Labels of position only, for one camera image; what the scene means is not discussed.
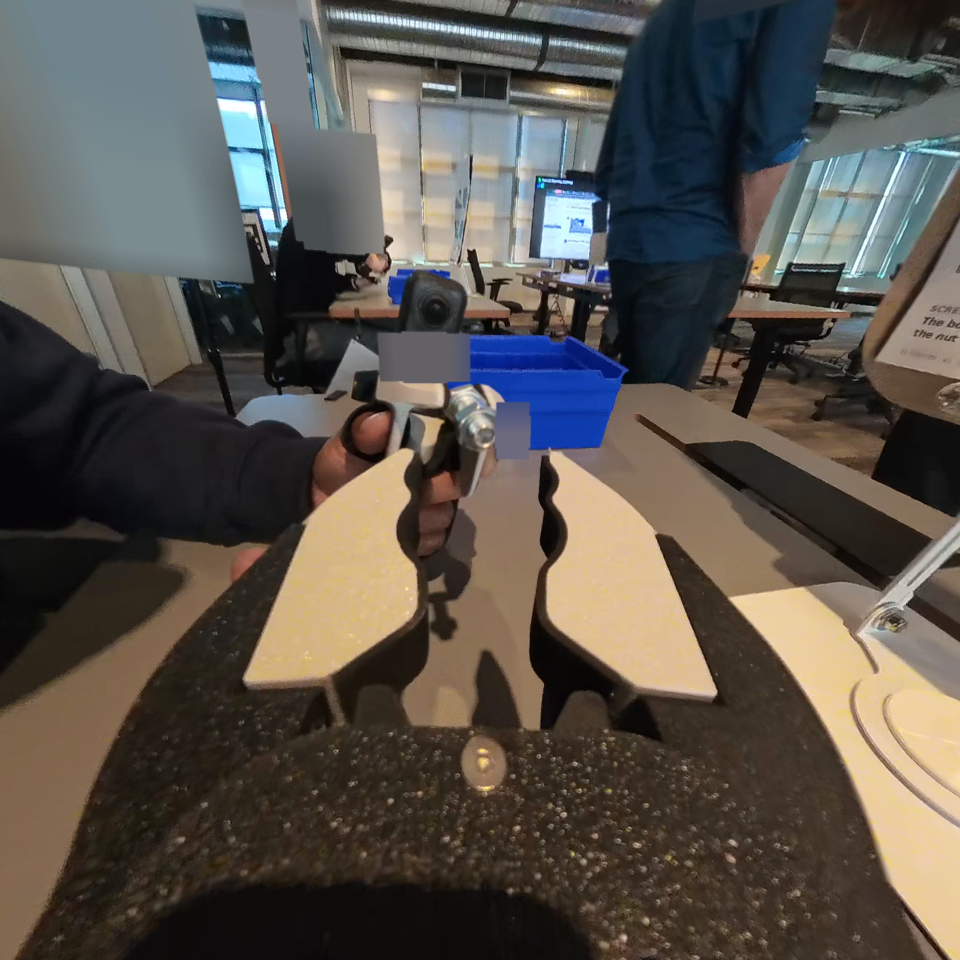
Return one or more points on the person's left hand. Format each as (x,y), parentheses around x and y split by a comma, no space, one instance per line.
(345,457)

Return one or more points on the long wooden office table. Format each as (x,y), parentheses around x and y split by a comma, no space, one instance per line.
(787,309)

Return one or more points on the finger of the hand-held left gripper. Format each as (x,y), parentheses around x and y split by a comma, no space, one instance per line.
(472,465)
(493,401)

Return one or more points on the person's right hand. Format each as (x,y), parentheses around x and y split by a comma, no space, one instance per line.
(246,562)

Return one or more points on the person's left forearm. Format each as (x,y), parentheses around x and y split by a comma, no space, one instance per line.
(150,450)

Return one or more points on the small blue storage bin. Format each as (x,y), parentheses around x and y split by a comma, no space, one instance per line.
(412,281)

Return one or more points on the printed instruction sheet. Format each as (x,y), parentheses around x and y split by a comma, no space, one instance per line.
(922,330)

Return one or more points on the black office chair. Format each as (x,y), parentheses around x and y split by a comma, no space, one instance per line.
(806,292)
(487,289)

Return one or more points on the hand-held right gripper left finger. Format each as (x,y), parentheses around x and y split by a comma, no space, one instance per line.
(345,592)

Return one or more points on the steel bolt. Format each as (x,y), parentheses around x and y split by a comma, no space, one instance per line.
(481,431)

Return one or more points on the large display screen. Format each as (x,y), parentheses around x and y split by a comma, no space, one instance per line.
(562,217)

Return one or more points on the wooden document stand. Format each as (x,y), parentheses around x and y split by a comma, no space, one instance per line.
(825,675)

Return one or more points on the blue plastic bin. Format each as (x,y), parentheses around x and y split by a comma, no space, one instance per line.
(562,390)

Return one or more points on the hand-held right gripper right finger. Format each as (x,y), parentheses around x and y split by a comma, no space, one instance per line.
(622,592)

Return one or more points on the white door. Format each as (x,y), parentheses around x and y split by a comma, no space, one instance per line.
(135,322)

